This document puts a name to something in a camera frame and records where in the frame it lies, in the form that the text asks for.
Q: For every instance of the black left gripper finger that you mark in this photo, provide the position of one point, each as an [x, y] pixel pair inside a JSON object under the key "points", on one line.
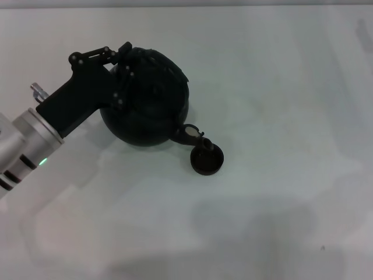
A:
{"points": [[99, 56], [126, 84]]}

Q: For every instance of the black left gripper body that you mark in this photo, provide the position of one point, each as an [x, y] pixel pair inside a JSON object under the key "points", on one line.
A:
{"points": [[81, 93]]}

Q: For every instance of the small dark teacup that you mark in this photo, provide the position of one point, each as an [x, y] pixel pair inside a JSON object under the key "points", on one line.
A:
{"points": [[204, 167]]}

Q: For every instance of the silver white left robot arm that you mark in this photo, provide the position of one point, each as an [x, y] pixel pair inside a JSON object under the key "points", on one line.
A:
{"points": [[26, 140]]}

